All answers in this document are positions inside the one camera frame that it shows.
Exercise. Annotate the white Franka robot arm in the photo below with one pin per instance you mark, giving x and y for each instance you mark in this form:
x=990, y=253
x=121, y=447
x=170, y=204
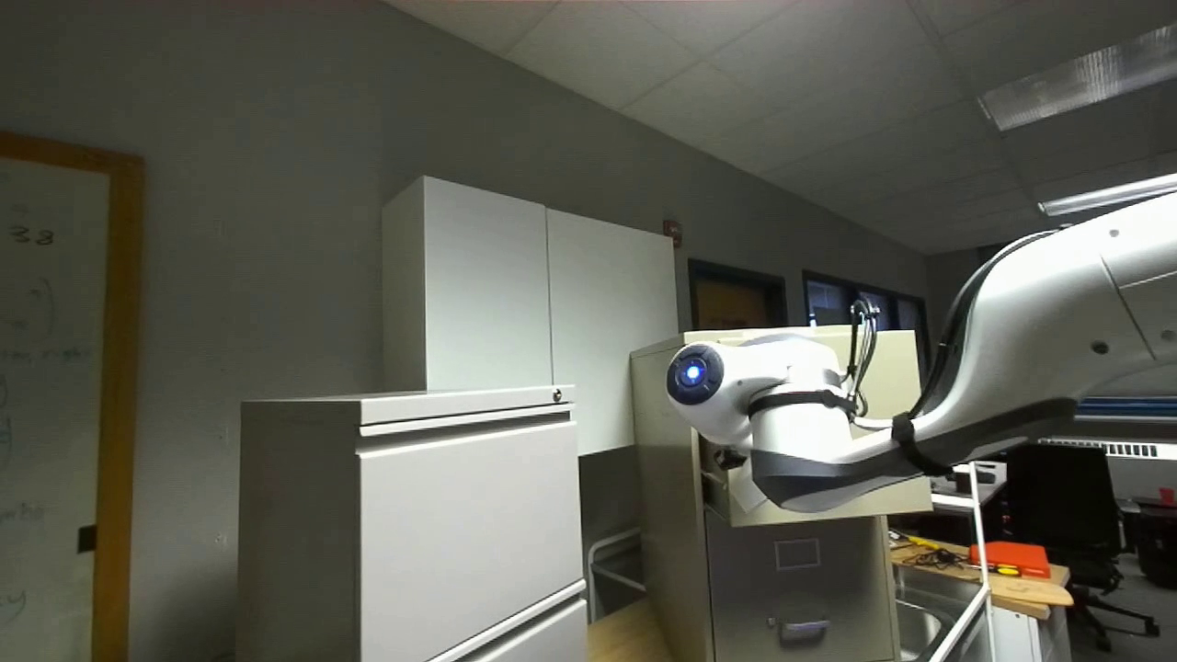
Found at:
x=1041, y=344

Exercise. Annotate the beige metal file cabinet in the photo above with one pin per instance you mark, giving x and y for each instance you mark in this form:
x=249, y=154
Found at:
x=667, y=515

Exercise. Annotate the gray lateral file cabinet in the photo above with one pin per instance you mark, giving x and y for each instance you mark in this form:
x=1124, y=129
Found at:
x=407, y=526

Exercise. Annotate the lower drawer label holder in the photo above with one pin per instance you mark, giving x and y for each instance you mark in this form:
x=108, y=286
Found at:
x=797, y=552

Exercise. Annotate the beige lower cabinet drawer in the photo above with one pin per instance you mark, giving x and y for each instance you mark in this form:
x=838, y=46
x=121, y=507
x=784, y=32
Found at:
x=846, y=589

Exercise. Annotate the dark framed doorway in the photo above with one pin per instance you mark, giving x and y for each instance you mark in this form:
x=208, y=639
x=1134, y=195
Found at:
x=735, y=295

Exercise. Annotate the dark office window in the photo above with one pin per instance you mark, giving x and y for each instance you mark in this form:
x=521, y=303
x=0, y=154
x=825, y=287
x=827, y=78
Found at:
x=827, y=298

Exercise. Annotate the yellow hand tool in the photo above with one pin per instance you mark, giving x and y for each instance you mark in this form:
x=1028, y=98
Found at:
x=939, y=552

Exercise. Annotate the orange tool case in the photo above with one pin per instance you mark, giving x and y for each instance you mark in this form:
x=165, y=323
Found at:
x=1014, y=562

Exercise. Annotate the wooden work table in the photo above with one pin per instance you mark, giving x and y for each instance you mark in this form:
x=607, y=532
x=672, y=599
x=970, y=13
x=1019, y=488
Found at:
x=1031, y=589

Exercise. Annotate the black office chair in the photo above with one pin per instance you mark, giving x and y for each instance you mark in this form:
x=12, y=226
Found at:
x=1073, y=503

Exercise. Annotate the narrow ceiling light fixture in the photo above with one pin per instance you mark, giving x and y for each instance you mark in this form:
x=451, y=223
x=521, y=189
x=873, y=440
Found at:
x=1108, y=194

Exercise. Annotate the wood framed whiteboard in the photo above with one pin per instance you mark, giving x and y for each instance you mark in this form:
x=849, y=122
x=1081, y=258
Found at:
x=48, y=390

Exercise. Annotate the small black whiteboard clip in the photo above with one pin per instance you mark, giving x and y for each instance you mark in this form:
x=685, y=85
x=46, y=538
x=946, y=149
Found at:
x=86, y=538

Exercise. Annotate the long ceiling light panel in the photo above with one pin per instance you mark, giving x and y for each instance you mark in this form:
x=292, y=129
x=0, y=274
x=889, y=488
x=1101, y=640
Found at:
x=1080, y=78

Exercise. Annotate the white wall cabinet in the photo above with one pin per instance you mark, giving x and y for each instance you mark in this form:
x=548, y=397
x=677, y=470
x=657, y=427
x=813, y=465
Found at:
x=528, y=295

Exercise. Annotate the white metal support frame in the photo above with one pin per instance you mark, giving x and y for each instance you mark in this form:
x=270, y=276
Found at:
x=978, y=526

